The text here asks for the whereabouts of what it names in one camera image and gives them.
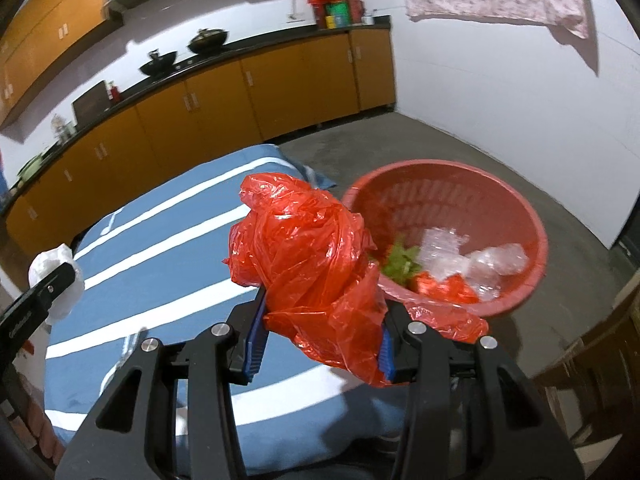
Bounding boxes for black kitchen countertop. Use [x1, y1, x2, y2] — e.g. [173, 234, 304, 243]
[0, 15, 392, 211]

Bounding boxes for blue white striped blanket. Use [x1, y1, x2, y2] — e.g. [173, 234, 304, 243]
[44, 143, 411, 466]

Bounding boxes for wooden furniture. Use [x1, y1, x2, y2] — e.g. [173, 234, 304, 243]
[530, 290, 640, 461]

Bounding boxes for clear plastic wrap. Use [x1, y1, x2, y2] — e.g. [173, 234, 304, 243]
[462, 243, 530, 302]

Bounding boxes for brown cutting board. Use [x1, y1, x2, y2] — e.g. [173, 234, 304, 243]
[71, 80, 112, 125]

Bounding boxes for red plastic bag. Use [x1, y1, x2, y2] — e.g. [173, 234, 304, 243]
[415, 270, 481, 306]
[222, 171, 490, 388]

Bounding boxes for glass jar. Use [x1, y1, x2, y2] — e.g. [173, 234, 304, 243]
[52, 115, 76, 141]

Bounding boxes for black wok with lid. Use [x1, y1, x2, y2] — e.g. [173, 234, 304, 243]
[187, 28, 230, 55]

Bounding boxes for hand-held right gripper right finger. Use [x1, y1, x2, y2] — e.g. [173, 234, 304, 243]
[377, 302, 586, 480]

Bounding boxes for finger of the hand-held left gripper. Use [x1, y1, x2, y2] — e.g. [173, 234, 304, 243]
[29, 262, 76, 318]

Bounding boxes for green pot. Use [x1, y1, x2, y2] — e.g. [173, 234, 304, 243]
[19, 154, 46, 181]

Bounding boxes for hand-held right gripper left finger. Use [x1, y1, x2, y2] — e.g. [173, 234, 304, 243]
[55, 287, 271, 480]

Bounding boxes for orange base cabinets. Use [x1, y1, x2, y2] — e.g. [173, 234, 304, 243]
[5, 27, 396, 261]

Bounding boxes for green plastic wrapper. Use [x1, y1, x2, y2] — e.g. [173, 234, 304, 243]
[382, 237, 423, 288]

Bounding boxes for red plastic basket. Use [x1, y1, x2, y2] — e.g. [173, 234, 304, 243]
[341, 159, 548, 318]

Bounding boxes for person's left hand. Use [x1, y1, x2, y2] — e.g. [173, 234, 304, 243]
[17, 375, 68, 467]

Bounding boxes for green box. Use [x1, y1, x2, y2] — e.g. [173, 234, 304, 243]
[325, 2, 349, 28]

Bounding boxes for white plastic bag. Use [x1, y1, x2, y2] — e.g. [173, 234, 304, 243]
[27, 243, 86, 325]

